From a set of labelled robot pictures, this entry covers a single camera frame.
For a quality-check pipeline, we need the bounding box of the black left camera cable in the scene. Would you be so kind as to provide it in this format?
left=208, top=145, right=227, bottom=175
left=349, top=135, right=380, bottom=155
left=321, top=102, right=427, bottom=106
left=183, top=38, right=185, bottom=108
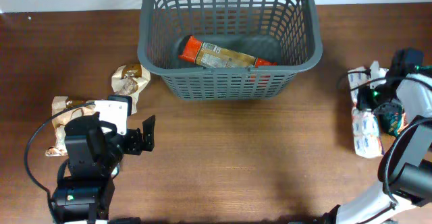
left=24, top=102, right=97, bottom=224

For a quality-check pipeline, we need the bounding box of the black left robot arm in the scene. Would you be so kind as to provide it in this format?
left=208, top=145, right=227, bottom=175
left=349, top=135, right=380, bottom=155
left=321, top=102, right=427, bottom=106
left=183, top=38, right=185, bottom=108
left=52, top=113, right=156, bottom=223

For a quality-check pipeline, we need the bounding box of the crumpled brown wrapper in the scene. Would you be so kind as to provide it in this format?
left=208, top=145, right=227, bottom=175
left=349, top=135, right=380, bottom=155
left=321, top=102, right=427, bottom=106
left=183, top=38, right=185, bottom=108
left=45, top=96, right=95, bottom=157
left=111, top=63, right=151, bottom=114

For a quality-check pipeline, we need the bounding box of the grey plastic basket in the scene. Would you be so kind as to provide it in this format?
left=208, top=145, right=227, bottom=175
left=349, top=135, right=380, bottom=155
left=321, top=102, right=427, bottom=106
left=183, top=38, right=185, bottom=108
left=137, top=0, right=323, bottom=100

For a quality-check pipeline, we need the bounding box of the green white snack bag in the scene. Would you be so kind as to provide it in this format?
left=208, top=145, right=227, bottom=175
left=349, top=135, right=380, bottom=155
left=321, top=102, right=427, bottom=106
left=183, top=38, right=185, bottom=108
left=377, top=65, right=432, bottom=138

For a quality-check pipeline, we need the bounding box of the orange tan cracker package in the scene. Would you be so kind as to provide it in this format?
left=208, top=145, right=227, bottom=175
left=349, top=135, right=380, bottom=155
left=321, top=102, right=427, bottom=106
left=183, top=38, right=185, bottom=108
left=178, top=35, right=277, bottom=68

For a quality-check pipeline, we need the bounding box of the crumpled brown wrapper left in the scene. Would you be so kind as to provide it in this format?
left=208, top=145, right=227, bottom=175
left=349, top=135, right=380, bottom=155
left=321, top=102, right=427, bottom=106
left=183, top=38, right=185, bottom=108
left=45, top=96, right=95, bottom=157

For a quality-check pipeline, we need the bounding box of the crumpled brown wrapper right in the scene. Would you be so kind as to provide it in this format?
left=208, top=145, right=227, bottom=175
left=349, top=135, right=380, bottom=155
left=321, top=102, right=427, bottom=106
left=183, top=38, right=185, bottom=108
left=111, top=63, right=151, bottom=114

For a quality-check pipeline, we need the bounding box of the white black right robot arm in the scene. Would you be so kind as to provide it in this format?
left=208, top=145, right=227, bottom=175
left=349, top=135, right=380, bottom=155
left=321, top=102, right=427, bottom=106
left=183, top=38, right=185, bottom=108
left=316, top=48, right=431, bottom=224

